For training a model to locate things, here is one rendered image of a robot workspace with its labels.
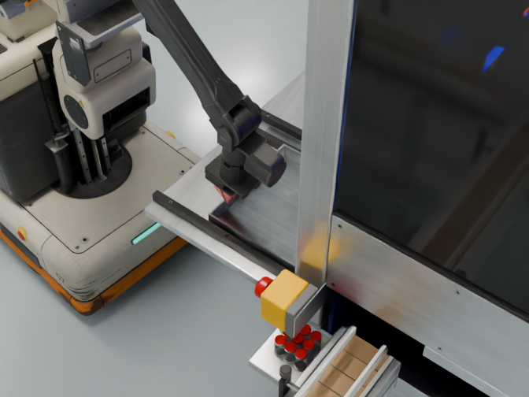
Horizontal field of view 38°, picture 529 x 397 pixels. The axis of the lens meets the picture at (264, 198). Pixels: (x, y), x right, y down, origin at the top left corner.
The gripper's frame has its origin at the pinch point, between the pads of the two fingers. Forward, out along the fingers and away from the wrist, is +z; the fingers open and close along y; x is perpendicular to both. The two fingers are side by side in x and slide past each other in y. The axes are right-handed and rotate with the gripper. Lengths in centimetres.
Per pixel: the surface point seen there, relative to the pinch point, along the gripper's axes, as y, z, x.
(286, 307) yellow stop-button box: 27.7, -16.2, -20.6
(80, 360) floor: -34, 98, -19
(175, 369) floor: -9, 94, -3
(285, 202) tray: 8.4, 1.8, 8.6
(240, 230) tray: 5.7, 2.2, -3.2
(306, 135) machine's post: 19, -46, -12
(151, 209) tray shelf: -12.5, 5.2, -10.2
